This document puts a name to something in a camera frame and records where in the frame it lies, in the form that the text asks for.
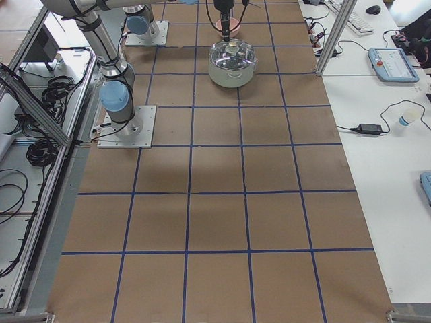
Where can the black computer mouse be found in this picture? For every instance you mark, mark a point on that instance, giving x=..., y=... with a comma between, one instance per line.
x=373, y=10

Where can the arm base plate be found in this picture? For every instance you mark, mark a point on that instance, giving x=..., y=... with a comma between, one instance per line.
x=160, y=40
x=138, y=133

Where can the glass pot lid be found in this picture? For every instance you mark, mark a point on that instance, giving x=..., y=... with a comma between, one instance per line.
x=233, y=55

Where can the aluminium frame post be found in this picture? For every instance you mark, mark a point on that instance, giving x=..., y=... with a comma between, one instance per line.
x=334, y=35

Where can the paper cup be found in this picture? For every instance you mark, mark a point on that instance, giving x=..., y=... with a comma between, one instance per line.
x=409, y=116

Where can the white keyboard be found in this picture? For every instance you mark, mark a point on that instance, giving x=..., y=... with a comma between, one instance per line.
x=356, y=23

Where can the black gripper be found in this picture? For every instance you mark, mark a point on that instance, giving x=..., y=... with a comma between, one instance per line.
x=224, y=15

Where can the aluminium side frame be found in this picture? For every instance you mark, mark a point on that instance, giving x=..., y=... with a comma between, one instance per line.
x=43, y=94

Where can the blue teach pendant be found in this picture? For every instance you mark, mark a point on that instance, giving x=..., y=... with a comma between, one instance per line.
x=392, y=65

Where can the black power adapter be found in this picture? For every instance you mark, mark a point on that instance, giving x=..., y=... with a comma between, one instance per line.
x=368, y=129

